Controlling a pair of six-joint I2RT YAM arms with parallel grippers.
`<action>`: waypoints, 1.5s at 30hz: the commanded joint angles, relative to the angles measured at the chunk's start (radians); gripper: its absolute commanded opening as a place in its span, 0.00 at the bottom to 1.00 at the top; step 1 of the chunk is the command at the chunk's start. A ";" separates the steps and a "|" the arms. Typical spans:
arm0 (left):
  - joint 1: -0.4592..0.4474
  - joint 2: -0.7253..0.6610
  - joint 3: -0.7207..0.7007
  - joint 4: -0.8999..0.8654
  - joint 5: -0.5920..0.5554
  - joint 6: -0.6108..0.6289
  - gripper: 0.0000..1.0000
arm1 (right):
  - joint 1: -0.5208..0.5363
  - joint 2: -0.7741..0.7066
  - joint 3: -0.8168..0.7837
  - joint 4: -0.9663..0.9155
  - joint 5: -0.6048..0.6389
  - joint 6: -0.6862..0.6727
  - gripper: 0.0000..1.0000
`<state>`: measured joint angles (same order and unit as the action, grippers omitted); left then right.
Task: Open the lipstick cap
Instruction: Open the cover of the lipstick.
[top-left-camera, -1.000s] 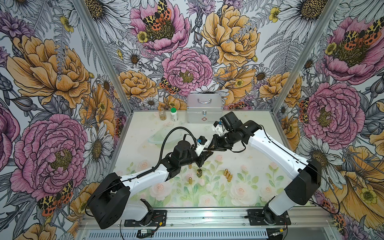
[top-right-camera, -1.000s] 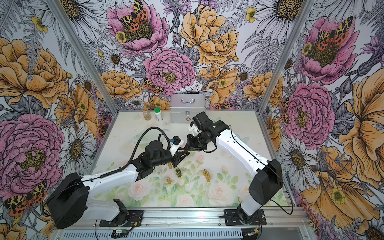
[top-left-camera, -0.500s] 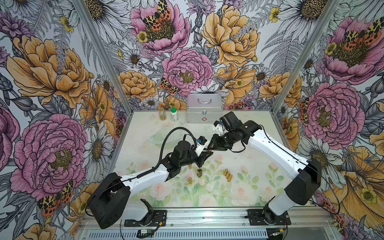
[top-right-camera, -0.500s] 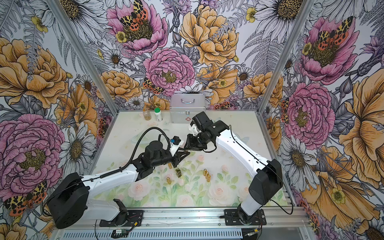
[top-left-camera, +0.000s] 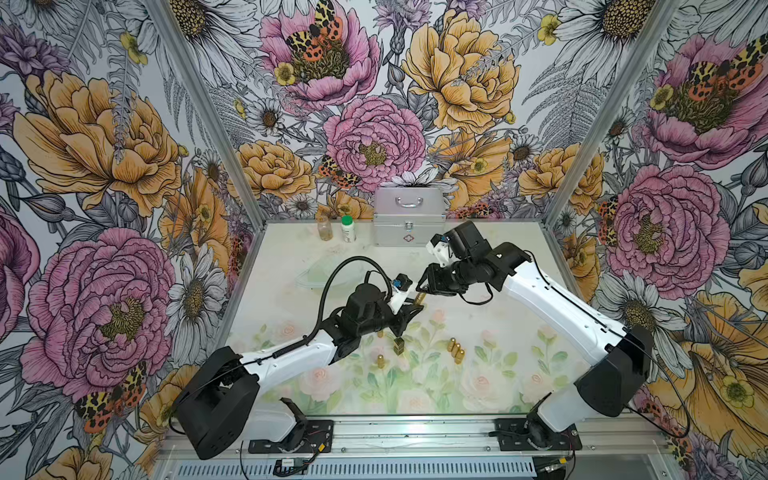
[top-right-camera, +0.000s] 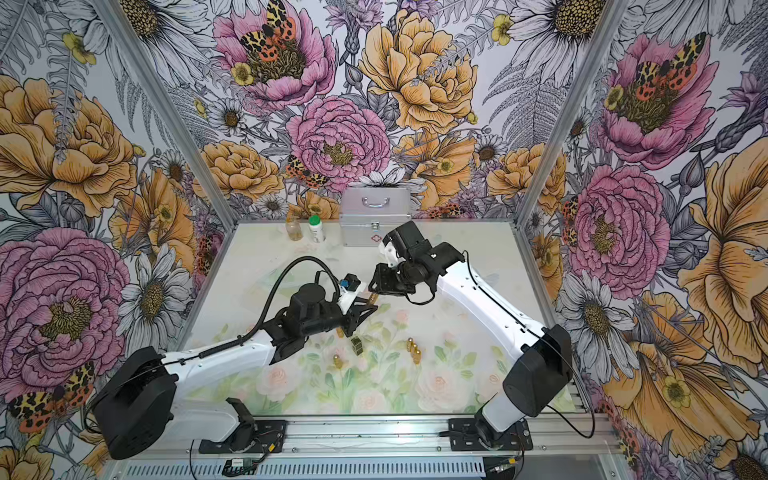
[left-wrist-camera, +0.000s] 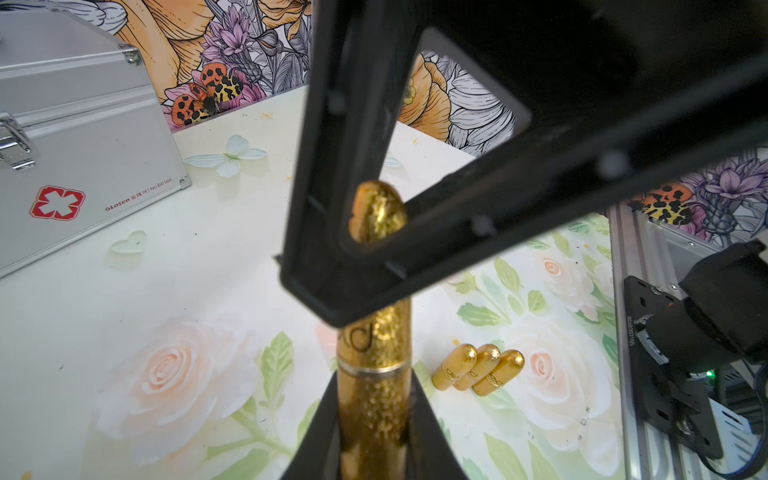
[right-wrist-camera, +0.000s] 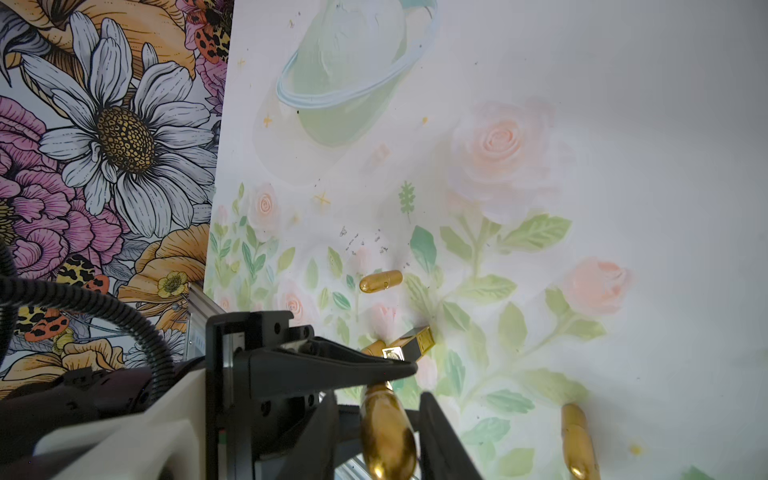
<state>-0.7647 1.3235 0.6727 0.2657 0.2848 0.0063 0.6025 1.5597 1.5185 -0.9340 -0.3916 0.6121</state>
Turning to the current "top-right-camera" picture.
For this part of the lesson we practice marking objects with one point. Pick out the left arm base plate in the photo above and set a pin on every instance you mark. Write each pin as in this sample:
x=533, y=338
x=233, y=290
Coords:
x=260, y=437

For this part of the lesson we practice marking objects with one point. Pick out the silver aluminium first aid case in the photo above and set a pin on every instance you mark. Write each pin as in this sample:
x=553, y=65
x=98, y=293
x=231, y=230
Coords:
x=367, y=214

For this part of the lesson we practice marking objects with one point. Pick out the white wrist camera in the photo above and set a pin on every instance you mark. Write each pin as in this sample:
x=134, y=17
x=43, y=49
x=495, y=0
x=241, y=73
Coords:
x=389, y=252
x=350, y=287

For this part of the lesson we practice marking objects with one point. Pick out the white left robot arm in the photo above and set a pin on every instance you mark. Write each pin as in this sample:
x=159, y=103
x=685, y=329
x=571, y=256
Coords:
x=146, y=403

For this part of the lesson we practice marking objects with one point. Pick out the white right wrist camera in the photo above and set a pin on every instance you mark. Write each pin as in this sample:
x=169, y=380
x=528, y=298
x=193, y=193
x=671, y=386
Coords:
x=389, y=252

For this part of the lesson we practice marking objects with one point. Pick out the gold lipstick pair upper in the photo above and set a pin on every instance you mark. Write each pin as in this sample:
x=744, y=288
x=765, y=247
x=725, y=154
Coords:
x=411, y=344

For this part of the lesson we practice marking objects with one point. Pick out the square gold black lipstick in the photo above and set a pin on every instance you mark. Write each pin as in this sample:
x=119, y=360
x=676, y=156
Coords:
x=357, y=345

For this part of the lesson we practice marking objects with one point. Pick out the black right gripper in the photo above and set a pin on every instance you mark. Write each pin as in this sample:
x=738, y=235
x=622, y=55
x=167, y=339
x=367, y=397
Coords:
x=384, y=286

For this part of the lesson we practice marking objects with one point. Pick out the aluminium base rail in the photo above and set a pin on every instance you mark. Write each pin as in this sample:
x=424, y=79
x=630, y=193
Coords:
x=573, y=446

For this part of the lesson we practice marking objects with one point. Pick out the gold lipstick pair lower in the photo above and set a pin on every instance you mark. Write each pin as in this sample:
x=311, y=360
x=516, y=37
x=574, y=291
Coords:
x=416, y=356

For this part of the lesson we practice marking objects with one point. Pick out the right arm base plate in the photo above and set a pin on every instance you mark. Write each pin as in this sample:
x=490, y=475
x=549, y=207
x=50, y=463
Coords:
x=475, y=434

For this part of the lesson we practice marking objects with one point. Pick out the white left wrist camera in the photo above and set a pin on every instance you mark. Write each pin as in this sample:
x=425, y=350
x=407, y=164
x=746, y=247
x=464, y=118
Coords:
x=350, y=287

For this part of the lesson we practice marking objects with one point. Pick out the gold lipstick pair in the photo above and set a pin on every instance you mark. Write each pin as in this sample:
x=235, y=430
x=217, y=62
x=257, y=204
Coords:
x=411, y=344
x=416, y=356

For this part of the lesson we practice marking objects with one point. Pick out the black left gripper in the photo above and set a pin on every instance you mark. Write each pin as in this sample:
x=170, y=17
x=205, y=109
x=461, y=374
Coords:
x=354, y=318

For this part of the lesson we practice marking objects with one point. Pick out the white bottle green cap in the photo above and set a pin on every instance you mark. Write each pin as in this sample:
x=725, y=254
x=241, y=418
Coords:
x=316, y=228

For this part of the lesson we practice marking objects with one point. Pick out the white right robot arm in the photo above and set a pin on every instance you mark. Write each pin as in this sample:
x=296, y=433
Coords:
x=540, y=356

